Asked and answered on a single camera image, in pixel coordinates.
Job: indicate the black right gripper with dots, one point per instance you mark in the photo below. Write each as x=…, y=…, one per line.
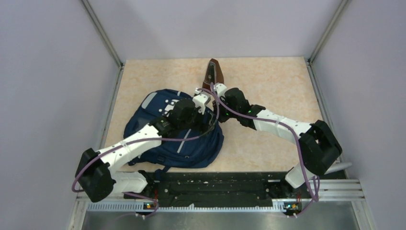
x=221, y=118

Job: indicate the brown wooden metronome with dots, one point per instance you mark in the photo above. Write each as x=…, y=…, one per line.
x=213, y=74

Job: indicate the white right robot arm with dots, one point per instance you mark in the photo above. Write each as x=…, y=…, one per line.
x=316, y=142

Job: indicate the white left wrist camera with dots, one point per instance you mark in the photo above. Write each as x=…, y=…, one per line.
x=201, y=98

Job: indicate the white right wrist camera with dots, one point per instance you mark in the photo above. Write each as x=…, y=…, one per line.
x=219, y=89

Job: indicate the navy blue student backpack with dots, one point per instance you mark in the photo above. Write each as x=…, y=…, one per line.
x=192, y=150

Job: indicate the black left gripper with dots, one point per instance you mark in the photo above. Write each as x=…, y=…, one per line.
x=202, y=126

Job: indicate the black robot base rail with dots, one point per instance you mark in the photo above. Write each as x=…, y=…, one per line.
x=221, y=189

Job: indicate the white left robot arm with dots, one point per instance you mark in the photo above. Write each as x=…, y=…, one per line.
x=96, y=168

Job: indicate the grey metal tube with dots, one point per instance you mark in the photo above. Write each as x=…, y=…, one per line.
x=338, y=167

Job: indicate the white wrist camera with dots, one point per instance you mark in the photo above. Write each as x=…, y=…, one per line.
x=201, y=98
x=219, y=89

